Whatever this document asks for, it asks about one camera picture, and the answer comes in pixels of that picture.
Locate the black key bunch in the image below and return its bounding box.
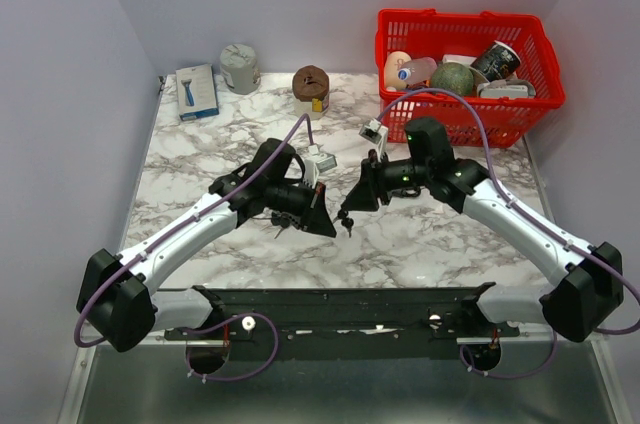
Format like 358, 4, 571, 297
337, 209, 354, 238
270, 211, 299, 239

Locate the black paper cup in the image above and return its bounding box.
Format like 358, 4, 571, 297
470, 40, 521, 82

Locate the pink plastic bottle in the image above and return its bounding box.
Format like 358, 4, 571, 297
398, 57, 438, 87

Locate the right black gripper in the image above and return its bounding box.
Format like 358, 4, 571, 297
341, 148, 432, 212

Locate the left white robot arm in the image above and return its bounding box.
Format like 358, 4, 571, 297
76, 138, 337, 352

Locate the brown lidded white jar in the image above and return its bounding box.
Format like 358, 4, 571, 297
292, 65, 330, 120

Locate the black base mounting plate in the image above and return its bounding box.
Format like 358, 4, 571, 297
164, 284, 519, 361

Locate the beige egg shaped toy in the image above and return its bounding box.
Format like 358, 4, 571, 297
383, 51, 411, 90

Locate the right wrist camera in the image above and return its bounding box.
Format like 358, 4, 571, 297
359, 118, 388, 160

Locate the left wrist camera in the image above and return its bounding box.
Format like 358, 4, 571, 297
303, 144, 337, 186

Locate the green round melon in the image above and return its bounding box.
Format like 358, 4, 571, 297
430, 62, 475, 97

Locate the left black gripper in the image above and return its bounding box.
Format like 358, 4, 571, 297
266, 178, 338, 238

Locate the razor package box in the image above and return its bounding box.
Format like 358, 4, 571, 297
176, 64, 219, 122

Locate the grey marble cup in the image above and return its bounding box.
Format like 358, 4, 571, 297
219, 44, 261, 95

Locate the white box in basket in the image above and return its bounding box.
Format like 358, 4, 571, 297
477, 80, 536, 99

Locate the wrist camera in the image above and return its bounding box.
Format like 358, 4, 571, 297
359, 118, 388, 160
303, 144, 337, 186

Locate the red plastic basket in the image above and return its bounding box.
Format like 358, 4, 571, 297
375, 8, 566, 148

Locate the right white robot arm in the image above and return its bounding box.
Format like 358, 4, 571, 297
338, 117, 623, 342

